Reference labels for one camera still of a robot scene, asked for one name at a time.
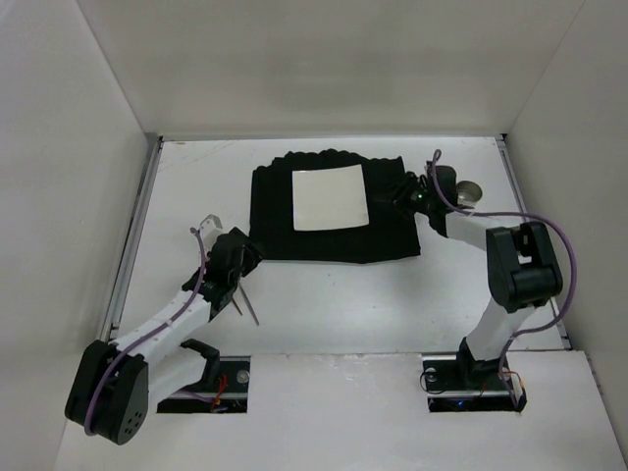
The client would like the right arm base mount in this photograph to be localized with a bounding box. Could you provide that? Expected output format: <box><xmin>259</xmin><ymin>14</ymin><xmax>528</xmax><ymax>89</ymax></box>
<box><xmin>419</xmin><ymin>355</ymin><xmax>528</xmax><ymax>413</ymax></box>

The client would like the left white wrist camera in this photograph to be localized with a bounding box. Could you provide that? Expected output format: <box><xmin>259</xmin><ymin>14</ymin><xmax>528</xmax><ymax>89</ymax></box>
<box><xmin>198</xmin><ymin>214</ymin><xmax>224</xmax><ymax>247</ymax></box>

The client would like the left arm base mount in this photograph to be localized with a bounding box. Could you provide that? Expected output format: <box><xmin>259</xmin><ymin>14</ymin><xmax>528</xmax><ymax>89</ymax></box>
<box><xmin>157</xmin><ymin>356</ymin><xmax>251</xmax><ymax>415</ymax></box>

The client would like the black cloth placemat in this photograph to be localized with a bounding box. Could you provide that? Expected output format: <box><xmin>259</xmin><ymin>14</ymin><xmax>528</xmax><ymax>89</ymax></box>
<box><xmin>249</xmin><ymin>149</ymin><xmax>421</xmax><ymax>264</ymax></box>

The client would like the white square plate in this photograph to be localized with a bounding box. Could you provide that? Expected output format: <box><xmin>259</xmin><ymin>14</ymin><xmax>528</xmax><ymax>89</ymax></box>
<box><xmin>291</xmin><ymin>165</ymin><xmax>369</xmax><ymax>232</ymax></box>

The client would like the metal cup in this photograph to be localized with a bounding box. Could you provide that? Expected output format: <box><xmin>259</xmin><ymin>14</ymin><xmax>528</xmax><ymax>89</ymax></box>
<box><xmin>455</xmin><ymin>181</ymin><xmax>484</xmax><ymax>208</ymax></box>

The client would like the left aluminium frame rail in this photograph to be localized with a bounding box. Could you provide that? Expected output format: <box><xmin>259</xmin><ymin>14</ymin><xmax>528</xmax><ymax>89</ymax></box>
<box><xmin>97</xmin><ymin>132</ymin><xmax>163</xmax><ymax>341</ymax></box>

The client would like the aluminium frame rail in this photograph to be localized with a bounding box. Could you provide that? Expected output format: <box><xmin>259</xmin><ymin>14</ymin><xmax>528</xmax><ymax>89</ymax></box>
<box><xmin>97</xmin><ymin>132</ymin><xmax>163</xmax><ymax>341</ymax></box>
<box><xmin>495</xmin><ymin>134</ymin><xmax>578</xmax><ymax>350</ymax></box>

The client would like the silver knife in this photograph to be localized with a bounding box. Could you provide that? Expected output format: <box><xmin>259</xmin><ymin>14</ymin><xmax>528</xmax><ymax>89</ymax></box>
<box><xmin>238</xmin><ymin>285</ymin><xmax>260</xmax><ymax>327</ymax></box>

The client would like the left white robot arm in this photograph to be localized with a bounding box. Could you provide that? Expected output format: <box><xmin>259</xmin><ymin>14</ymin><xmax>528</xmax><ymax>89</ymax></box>
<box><xmin>64</xmin><ymin>228</ymin><xmax>263</xmax><ymax>445</ymax></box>

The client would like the copper fork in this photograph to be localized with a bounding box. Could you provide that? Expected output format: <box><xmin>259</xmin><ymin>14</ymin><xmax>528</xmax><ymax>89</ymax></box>
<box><xmin>233</xmin><ymin>299</ymin><xmax>243</xmax><ymax>316</ymax></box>

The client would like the right aluminium frame rail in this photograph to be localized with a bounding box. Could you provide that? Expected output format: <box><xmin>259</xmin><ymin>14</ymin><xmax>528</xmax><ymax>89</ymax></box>
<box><xmin>495</xmin><ymin>134</ymin><xmax>578</xmax><ymax>350</ymax></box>

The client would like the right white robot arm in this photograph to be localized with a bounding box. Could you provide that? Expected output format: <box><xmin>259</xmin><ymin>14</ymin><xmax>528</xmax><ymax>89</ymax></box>
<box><xmin>374</xmin><ymin>164</ymin><xmax>563</xmax><ymax>396</ymax></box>

